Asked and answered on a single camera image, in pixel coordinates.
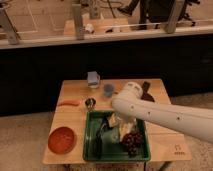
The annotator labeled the yellow banana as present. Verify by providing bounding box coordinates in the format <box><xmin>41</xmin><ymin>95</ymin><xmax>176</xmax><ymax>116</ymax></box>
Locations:
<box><xmin>108</xmin><ymin>113</ymin><xmax>135</xmax><ymax>141</ymax></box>

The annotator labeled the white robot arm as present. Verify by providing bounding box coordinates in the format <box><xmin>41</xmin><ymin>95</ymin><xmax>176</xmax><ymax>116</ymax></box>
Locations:
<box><xmin>112</xmin><ymin>82</ymin><xmax>213</xmax><ymax>144</ymax></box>

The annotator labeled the blue plastic cup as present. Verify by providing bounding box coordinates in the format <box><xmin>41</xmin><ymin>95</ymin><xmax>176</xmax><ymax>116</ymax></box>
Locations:
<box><xmin>103</xmin><ymin>84</ymin><xmax>114</xmax><ymax>98</ymax></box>

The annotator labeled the small metal cup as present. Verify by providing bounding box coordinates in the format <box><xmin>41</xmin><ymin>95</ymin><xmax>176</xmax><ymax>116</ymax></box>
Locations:
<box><xmin>85</xmin><ymin>98</ymin><xmax>96</xmax><ymax>110</ymax></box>

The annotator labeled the dark grape bunch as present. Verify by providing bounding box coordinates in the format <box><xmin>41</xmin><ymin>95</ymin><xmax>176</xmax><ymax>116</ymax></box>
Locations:
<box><xmin>121</xmin><ymin>131</ymin><xmax>143</xmax><ymax>156</ymax></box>

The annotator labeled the purple bowl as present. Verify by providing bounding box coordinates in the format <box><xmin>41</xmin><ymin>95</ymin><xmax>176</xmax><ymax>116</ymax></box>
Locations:
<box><xmin>141</xmin><ymin>93</ymin><xmax>155</xmax><ymax>102</ymax></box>

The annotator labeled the green plastic tray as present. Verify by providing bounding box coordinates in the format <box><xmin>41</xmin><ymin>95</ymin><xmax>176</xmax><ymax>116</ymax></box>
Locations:
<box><xmin>82</xmin><ymin>111</ymin><xmax>151</xmax><ymax>162</ymax></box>

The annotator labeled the black brush tool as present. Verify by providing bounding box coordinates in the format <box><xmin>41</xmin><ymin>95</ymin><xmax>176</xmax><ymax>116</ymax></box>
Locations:
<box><xmin>95</xmin><ymin>117</ymin><xmax>109</xmax><ymax>159</ymax></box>

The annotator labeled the orange carrot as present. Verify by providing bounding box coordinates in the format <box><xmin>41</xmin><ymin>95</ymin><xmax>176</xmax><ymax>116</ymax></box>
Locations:
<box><xmin>57</xmin><ymin>100</ymin><xmax>80</xmax><ymax>106</ymax></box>

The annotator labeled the wooden table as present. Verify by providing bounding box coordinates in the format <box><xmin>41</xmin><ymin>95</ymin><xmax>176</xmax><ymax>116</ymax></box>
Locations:
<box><xmin>43</xmin><ymin>79</ymin><xmax>192</xmax><ymax>165</ymax></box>

